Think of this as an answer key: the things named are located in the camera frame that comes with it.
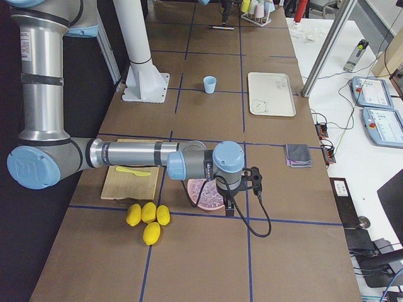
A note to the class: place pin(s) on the wooden cutting board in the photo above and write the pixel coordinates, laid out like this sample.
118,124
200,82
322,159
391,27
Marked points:
121,185

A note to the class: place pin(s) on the crumpled white plastic bags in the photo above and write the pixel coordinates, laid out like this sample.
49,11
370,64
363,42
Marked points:
305,34

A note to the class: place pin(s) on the light blue cup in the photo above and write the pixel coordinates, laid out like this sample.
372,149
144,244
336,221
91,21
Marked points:
209,84

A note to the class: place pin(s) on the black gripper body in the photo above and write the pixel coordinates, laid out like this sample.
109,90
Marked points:
224,10
228,194

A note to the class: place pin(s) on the teach pendant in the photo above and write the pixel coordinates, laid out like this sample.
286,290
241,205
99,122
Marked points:
384,126
371,92

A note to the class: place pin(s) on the blue cup on rack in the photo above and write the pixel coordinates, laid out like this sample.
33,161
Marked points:
268,7

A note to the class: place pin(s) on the white cup on rack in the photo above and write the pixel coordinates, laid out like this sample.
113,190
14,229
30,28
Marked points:
252,7

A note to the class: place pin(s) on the pink bowl of ice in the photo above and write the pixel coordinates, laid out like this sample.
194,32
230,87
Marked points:
210,198

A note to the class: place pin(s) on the grey folded cloth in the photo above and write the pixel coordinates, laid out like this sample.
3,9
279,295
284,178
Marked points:
298,155

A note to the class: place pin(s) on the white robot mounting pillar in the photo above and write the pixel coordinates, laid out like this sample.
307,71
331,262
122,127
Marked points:
144,83

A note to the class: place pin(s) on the cream bear tray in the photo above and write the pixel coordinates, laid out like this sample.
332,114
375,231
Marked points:
270,94

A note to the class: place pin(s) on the yellow lemon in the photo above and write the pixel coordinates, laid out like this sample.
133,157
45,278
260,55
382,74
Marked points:
134,215
148,214
152,233
163,215

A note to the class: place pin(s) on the pink cup on rack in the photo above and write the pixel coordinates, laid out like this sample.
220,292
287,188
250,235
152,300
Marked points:
259,10

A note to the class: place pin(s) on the aluminium frame post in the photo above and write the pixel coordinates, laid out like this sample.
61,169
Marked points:
330,41

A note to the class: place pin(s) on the lower teach pendant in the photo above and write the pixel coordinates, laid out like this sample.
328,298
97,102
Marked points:
384,126

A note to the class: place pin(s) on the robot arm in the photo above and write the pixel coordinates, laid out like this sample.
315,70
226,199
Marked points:
205,2
88,92

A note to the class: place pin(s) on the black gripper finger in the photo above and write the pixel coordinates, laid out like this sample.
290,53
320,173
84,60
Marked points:
232,210
227,210

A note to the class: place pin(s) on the black monitor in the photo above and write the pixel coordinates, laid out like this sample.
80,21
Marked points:
390,196

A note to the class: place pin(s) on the yellow plastic knife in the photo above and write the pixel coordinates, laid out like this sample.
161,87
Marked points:
132,171

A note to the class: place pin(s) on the orange black connector box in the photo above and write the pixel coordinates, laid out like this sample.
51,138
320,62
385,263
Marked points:
321,129
328,150

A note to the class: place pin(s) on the steel muddler black head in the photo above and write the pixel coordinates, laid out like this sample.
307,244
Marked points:
222,27

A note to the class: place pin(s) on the upper teach pendant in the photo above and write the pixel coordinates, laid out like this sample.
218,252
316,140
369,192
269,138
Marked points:
371,92

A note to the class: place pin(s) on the wire cup rack wooden handle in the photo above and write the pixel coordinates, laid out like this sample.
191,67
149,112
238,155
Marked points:
257,19

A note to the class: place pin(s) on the yellow-green cup on rack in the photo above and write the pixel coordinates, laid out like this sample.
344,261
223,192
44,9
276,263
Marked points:
245,6

